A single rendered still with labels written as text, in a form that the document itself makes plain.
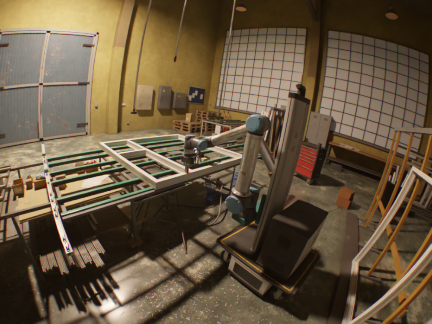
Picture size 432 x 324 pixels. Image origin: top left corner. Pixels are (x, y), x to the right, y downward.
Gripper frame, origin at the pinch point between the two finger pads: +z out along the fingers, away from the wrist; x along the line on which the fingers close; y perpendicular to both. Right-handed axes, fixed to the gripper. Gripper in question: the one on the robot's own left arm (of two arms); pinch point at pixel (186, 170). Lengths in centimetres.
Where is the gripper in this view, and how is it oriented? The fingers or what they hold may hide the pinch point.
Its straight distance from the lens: 179.3
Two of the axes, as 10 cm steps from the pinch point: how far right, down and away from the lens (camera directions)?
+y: -6.2, 1.6, -7.7
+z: -1.4, 9.4, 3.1
